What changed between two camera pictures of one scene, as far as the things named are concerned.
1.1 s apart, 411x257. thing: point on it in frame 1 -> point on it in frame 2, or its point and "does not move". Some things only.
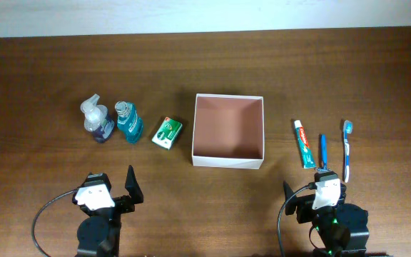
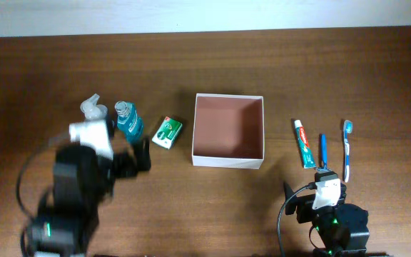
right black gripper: (305, 206) does not move
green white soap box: (167, 133) does not move
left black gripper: (120, 203) -> (130, 163)
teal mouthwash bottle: (128, 122) does not move
